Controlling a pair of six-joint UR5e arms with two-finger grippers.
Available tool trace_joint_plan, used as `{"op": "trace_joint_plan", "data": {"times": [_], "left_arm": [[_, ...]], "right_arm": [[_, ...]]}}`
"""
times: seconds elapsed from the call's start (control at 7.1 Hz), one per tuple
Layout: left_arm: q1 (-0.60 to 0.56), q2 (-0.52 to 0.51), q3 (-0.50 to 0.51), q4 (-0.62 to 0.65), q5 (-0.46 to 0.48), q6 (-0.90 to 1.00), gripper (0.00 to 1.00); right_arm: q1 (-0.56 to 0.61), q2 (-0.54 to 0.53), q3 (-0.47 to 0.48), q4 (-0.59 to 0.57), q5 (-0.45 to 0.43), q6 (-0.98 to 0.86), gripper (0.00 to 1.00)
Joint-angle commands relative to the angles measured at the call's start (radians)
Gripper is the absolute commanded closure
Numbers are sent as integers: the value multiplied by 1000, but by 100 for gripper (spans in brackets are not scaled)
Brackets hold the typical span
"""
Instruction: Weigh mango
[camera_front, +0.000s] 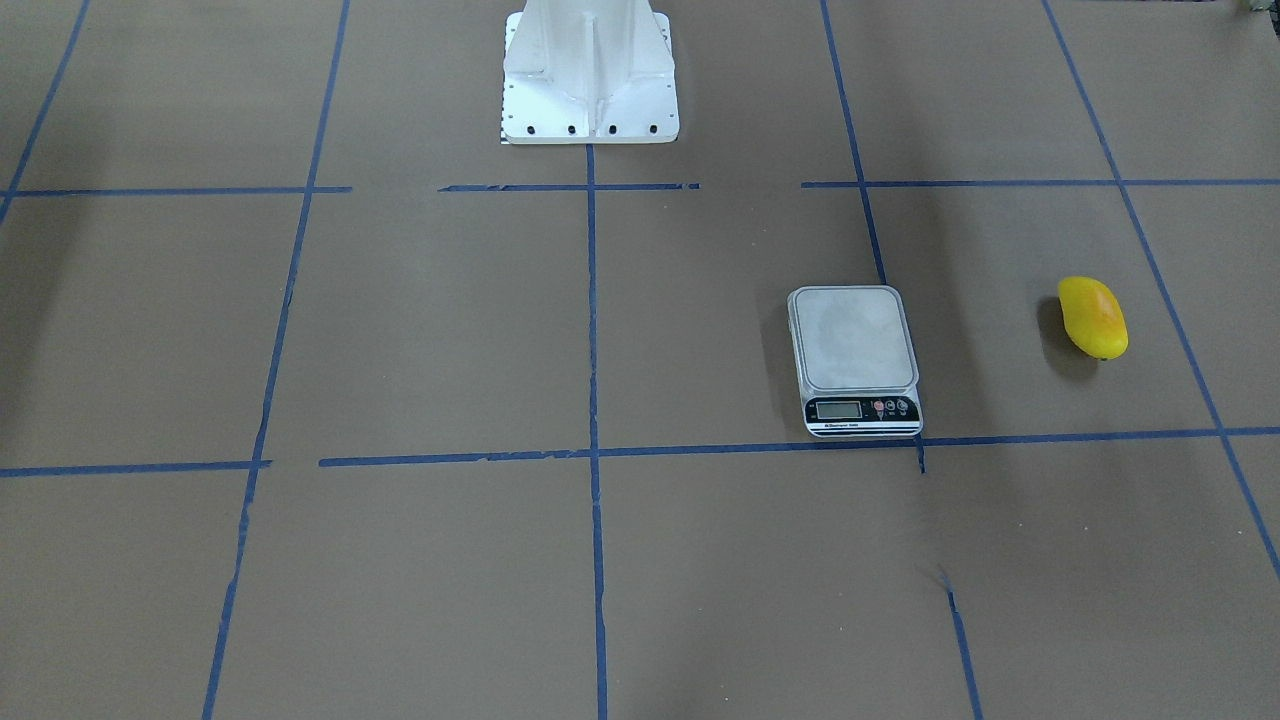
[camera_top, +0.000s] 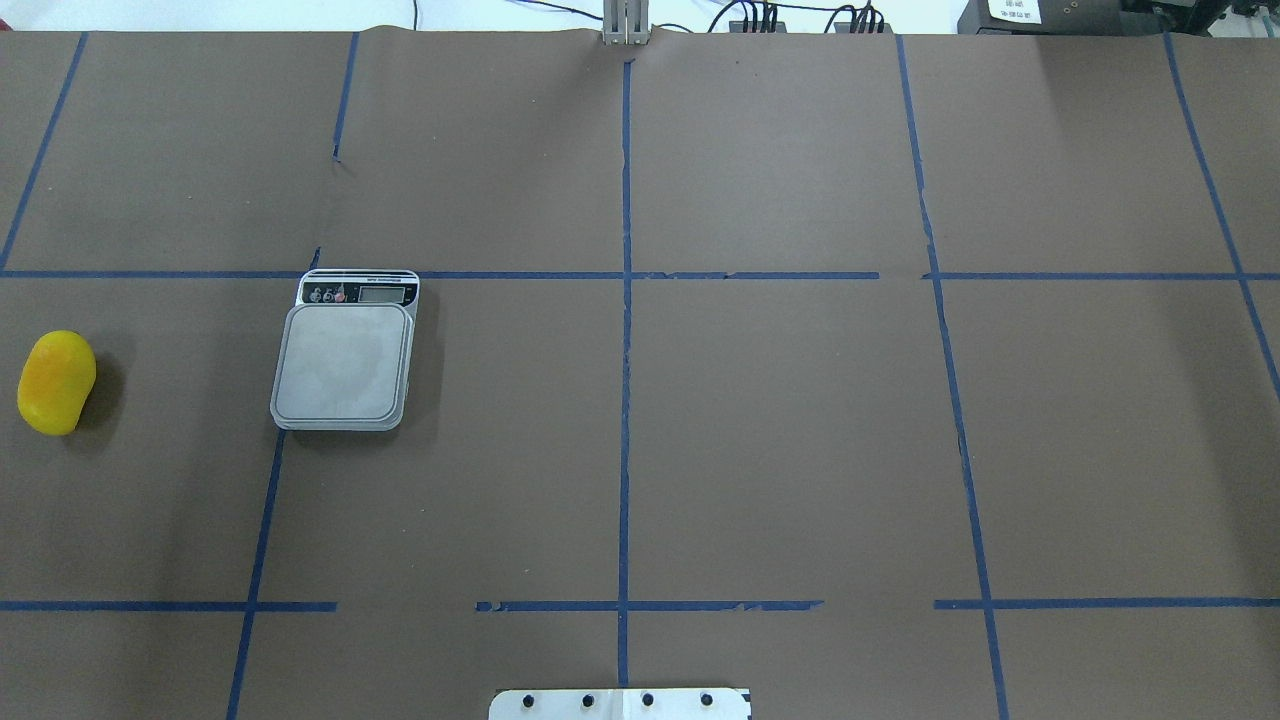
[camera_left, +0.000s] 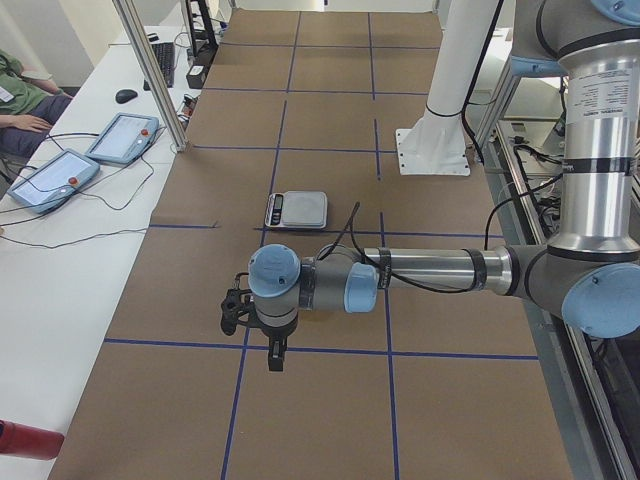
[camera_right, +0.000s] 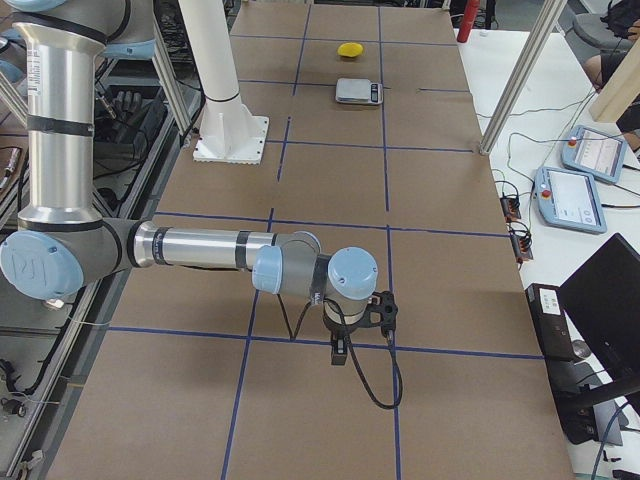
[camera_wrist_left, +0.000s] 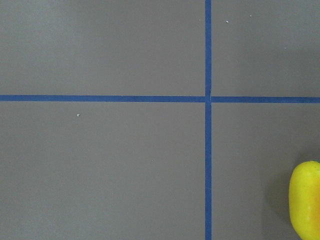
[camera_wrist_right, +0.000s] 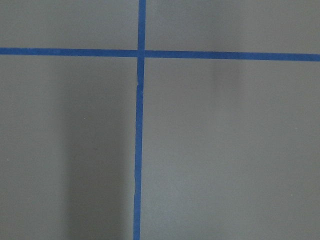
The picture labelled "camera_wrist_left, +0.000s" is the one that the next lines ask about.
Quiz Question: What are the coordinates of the yellow mango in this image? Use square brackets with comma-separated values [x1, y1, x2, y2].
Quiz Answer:
[288, 160, 320, 240]

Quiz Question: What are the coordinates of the horizontal blue tape strip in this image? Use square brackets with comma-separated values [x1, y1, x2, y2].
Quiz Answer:
[0, 94, 320, 104]

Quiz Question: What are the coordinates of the vertical blue tape strip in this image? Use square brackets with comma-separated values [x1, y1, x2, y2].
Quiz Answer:
[204, 0, 212, 240]

